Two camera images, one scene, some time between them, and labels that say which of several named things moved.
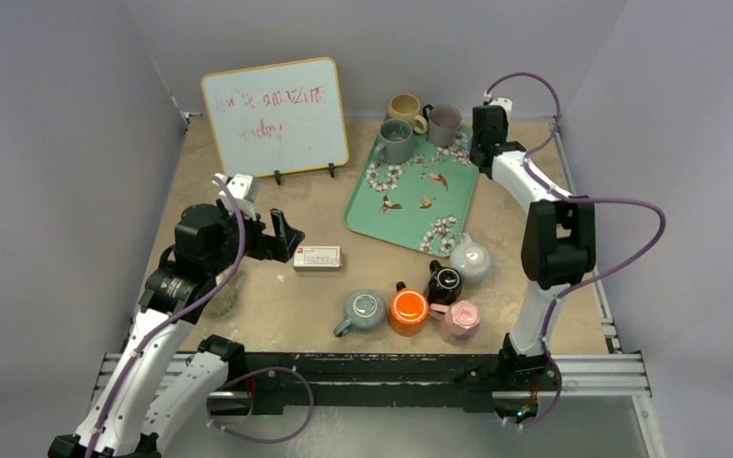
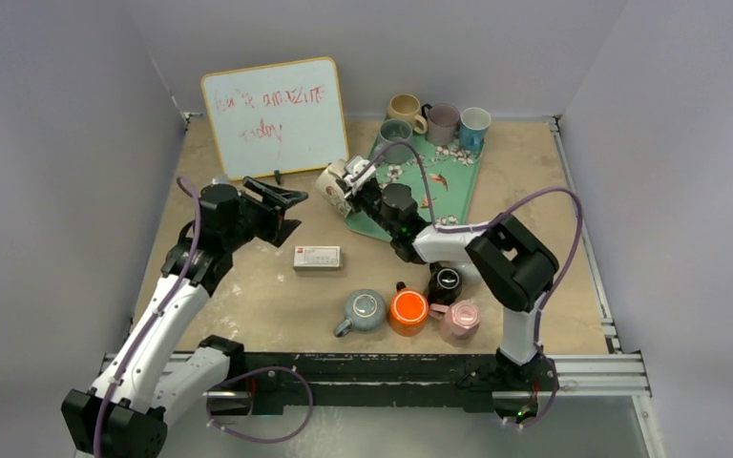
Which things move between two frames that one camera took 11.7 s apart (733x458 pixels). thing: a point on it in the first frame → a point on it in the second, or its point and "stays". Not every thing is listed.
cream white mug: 226,302 → 327,186
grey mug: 395,141 stays
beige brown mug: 405,106 stays
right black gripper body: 485,155 → 363,195
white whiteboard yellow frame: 277,119 stays
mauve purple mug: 444,121 stays
